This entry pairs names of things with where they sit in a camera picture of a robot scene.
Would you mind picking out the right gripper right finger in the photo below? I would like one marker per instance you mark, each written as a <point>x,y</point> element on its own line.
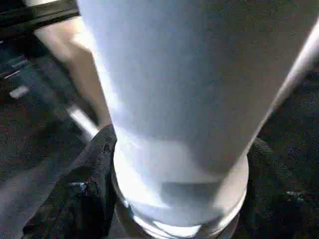
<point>271,199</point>

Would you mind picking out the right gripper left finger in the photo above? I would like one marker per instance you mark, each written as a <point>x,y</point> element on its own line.
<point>79,194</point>

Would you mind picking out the white plastic table top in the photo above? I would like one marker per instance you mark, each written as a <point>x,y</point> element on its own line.
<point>75,59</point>

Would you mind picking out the white plastic table leg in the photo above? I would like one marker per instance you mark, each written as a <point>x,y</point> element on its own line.
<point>189,74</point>

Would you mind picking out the black mat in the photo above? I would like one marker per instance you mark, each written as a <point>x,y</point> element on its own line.
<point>30,149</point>

